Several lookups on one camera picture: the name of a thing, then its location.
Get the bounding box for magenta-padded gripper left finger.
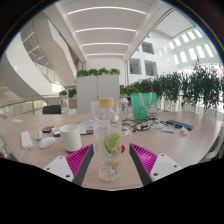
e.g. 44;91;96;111
43;143;95;187

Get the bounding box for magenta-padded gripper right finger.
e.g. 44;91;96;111
128;143;184;187

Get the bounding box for clear lime-label drink bottle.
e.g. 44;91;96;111
92;97;123;183

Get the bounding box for white mug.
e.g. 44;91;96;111
59;124;83;153

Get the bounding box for white computer mouse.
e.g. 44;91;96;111
38;136;57;150

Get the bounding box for small white packet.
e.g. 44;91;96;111
162;124;176;133

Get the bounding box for small red and black box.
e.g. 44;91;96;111
42;125;54;134

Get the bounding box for small grey oval device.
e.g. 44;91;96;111
34;130;44;141

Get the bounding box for dark blue phone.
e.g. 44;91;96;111
165;119;195;132

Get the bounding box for green tote bag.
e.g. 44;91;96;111
130;92;159;122

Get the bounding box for white power strip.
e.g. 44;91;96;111
19;130;34;161

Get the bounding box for black office chair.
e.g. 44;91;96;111
42;104;63;115

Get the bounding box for potted plants in brown planter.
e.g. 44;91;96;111
58;87;78;110

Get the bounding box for tall white cabinet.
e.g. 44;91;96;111
76;73;121;115

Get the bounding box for tall green leafy hedge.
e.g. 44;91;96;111
119;61;224;113

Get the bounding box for green planter shrub row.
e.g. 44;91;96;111
75;67;121;78

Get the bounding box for ceiling light strips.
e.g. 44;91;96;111
66;5;148;58

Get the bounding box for black tangled cables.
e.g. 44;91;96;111
123;118;162;133

